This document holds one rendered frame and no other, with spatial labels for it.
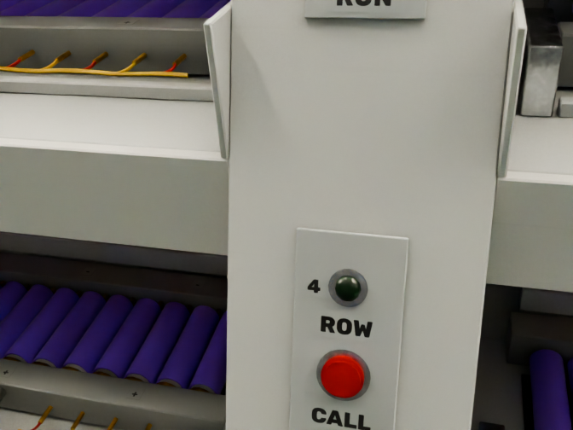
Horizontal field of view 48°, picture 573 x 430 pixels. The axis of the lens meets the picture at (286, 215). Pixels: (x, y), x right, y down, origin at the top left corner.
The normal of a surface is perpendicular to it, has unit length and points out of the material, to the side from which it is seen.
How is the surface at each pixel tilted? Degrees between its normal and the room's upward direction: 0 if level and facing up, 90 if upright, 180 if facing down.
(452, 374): 90
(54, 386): 21
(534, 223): 111
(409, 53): 90
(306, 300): 90
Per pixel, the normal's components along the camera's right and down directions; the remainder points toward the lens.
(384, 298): -0.26, 0.20
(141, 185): -0.25, 0.54
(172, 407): -0.07, -0.84
